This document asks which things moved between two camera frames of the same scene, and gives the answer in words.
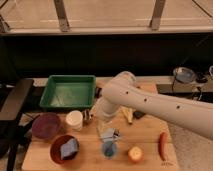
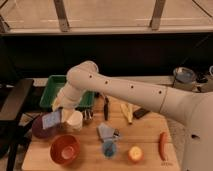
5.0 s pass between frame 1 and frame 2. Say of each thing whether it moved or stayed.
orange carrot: stayed
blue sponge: moved
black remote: stayed
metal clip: stayed
